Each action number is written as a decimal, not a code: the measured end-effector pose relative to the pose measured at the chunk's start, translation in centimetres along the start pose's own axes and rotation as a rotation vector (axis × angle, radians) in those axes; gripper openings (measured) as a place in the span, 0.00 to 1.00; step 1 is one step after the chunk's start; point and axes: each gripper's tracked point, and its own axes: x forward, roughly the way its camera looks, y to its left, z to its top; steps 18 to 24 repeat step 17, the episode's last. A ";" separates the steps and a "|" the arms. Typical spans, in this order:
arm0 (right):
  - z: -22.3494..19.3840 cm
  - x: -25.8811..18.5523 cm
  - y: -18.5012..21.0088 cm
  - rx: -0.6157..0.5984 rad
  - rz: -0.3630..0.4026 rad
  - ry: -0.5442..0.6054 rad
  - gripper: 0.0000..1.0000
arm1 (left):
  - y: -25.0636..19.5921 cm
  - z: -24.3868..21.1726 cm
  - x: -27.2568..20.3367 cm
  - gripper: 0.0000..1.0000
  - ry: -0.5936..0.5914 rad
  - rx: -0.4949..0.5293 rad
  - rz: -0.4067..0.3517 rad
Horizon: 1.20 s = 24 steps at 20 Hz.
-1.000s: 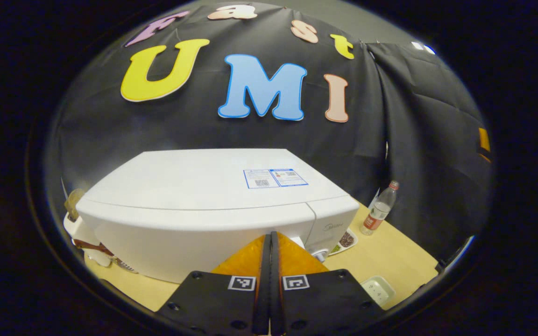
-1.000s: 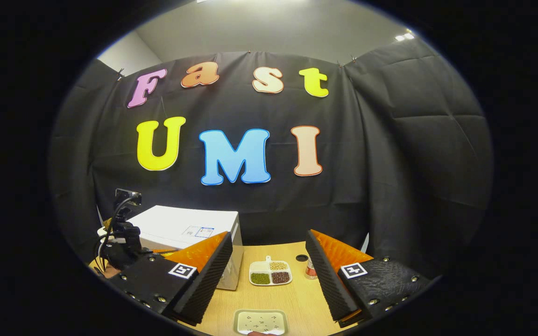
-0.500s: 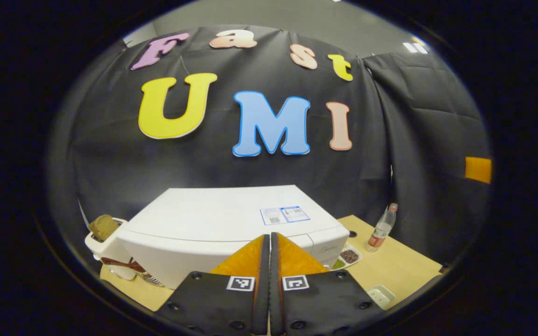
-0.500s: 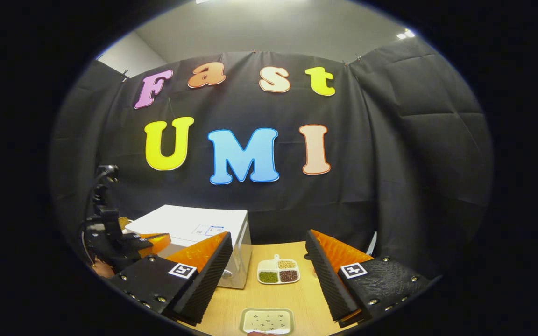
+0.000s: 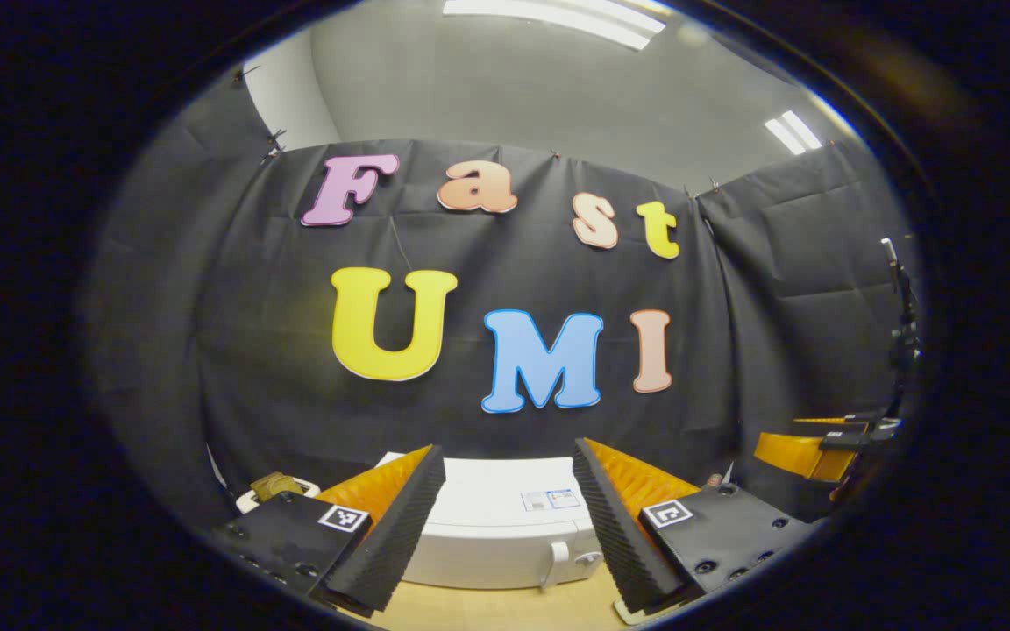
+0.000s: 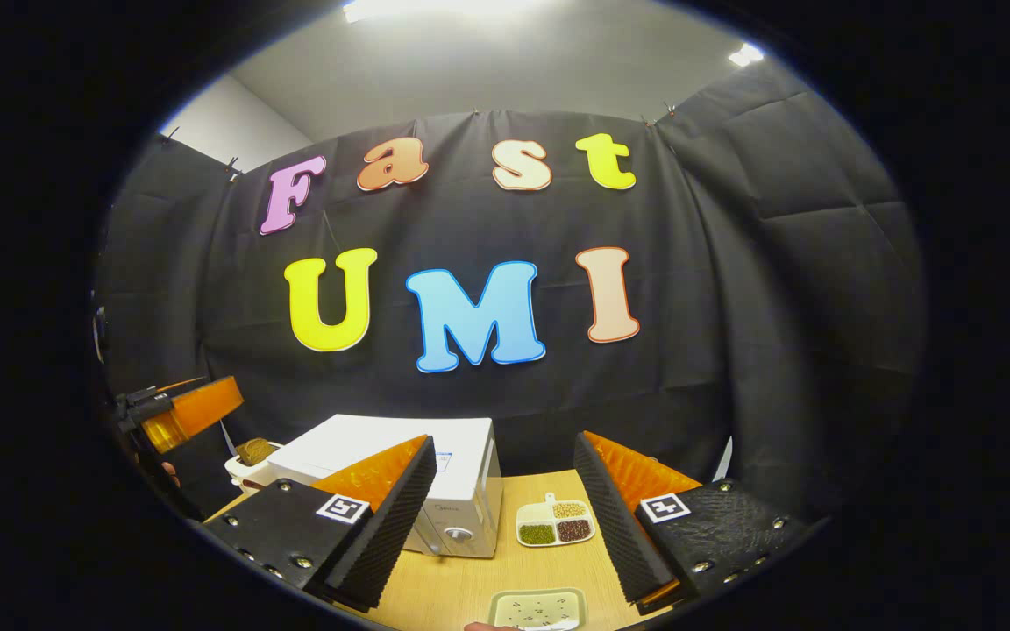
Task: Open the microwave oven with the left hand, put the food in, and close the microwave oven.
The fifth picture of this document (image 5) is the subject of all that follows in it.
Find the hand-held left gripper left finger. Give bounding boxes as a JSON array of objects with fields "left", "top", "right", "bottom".
[{"left": 216, "top": 444, "right": 447, "bottom": 614}]

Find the small ceiling light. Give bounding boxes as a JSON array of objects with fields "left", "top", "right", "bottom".
[{"left": 763, "top": 110, "right": 824, "bottom": 157}]

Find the white microwave oven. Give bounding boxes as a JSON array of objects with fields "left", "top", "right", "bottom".
[{"left": 373, "top": 451, "right": 607, "bottom": 590}]

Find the large ceiling light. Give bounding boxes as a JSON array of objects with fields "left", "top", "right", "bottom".
[{"left": 442, "top": 0, "right": 669, "bottom": 52}]

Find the black backdrop cloth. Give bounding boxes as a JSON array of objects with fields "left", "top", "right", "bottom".
[{"left": 80, "top": 66, "right": 922, "bottom": 527}]

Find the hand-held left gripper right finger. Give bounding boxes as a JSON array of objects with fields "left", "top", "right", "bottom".
[{"left": 572, "top": 436, "right": 822, "bottom": 614}]

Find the white toaster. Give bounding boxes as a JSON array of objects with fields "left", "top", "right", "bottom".
[{"left": 236, "top": 478, "right": 322, "bottom": 515}]

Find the brown toast slice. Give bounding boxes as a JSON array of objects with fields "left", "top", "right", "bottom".
[{"left": 249, "top": 471, "right": 305, "bottom": 502}]

